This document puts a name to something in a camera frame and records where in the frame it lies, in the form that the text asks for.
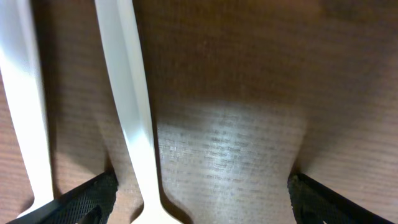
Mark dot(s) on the white plastic spoon left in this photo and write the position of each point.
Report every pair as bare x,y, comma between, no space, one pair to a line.
24,87

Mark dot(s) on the white plastic spoon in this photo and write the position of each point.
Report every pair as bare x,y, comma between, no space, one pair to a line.
24,87
123,55

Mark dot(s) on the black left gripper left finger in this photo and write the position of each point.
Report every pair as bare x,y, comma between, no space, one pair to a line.
91,202

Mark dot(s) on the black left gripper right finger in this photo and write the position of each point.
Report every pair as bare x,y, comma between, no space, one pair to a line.
313,202

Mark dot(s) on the white plastic spoon middle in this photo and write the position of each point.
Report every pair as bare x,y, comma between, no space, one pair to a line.
123,55

